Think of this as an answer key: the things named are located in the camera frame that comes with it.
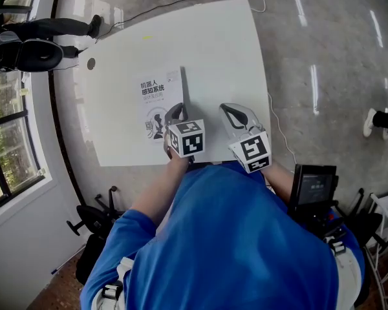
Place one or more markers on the black screen device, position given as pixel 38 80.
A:
pixel 313 186

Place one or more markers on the white table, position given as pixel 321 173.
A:
pixel 220 60

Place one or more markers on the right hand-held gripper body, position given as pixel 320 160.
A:
pixel 253 150

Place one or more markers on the person's right forearm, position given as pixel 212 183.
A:
pixel 279 182

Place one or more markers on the dark framed window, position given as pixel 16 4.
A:
pixel 6 124

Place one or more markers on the black office chair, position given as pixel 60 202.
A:
pixel 368 224
pixel 93 215

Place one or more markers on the black bag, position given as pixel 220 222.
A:
pixel 90 260

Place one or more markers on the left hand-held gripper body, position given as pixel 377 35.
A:
pixel 189 139

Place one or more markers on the person's blue shirt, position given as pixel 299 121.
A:
pixel 226 237

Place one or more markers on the white book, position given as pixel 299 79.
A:
pixel 155 108

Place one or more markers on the person's left forearm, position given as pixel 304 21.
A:
pixel 161 189

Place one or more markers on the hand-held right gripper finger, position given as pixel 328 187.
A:
pixel 229 129
pixel 253 123

